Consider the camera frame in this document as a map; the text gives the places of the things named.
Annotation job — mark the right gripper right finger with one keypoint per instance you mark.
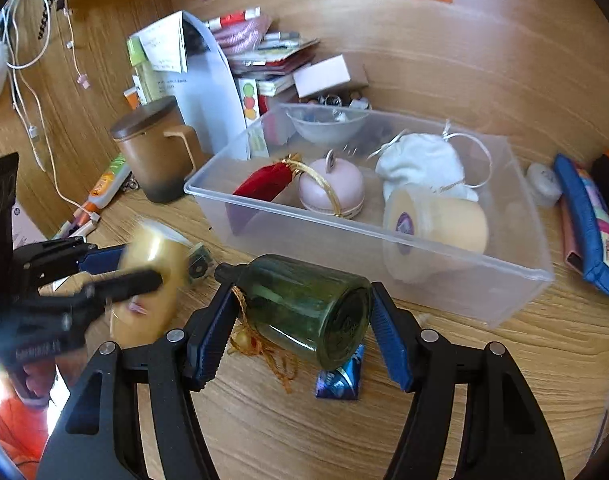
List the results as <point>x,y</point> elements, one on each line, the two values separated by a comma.
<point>505,433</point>

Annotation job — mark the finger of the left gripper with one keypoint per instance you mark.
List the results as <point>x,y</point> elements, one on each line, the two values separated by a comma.
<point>39,264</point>
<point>81,309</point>

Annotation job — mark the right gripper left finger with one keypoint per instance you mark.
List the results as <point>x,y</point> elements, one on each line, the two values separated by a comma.
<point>98,435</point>

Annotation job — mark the yellow sunscreen bottle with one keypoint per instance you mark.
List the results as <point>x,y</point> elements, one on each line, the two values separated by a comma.
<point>158,256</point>

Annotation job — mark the green glass spray bottle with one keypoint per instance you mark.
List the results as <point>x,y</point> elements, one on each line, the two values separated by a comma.
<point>317,314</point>

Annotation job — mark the left hand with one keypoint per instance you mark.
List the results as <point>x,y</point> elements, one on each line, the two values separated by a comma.
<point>42,375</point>

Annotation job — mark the white orange tube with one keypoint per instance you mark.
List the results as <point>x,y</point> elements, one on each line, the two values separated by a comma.
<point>107,186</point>

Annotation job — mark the brown lidded mug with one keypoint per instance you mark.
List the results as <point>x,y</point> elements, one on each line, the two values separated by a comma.
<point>161,150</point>

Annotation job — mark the blue foil packet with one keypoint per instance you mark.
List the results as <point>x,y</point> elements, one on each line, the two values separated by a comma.
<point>342,384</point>

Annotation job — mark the blue patchwork pencil case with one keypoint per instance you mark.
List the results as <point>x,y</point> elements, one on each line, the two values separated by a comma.
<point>590,220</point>

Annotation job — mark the beige tape roll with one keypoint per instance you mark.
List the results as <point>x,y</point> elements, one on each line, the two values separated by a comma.
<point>447,220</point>

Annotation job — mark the red velvet pouch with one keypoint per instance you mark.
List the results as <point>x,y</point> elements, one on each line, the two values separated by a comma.
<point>264,184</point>

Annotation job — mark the clear plastic storage bin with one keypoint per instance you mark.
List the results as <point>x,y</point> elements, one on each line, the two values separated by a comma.
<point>514,269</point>

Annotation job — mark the white document folder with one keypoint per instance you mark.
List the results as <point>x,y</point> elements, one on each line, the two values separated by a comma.
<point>189,65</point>

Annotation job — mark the white round puck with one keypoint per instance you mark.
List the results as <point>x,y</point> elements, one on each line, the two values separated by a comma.
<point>543,184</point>

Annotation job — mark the fruit sticker sheet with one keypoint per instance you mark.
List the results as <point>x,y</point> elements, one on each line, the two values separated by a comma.
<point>248,92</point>

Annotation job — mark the pink round case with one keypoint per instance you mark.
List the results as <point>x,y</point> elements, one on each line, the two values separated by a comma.
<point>332,185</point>

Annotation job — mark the pink bagged item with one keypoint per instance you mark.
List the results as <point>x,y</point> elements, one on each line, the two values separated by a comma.
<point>241,31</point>

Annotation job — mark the stack of books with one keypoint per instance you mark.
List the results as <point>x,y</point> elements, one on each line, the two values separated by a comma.
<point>272,63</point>

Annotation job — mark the white bowl of beads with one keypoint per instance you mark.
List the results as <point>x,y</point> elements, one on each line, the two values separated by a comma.
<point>326,125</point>

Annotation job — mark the white pink small box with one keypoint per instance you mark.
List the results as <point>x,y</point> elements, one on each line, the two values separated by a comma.
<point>339,73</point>

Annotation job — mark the white drawstring pouch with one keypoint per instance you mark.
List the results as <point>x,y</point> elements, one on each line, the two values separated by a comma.
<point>428,163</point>

